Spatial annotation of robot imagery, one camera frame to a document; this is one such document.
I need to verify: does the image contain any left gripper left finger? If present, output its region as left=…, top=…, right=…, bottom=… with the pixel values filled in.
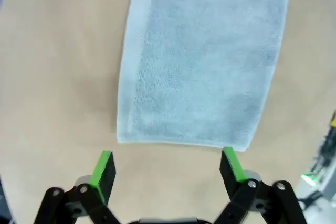
left=34, top=150, right=124, bottom=224

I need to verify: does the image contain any light blue terry towel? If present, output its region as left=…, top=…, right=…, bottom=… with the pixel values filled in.
left=116, top=0, right=292, bottom=153

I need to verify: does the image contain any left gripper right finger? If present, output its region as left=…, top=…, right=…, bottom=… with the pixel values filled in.
left=215, top=146, right=308, bottom=224

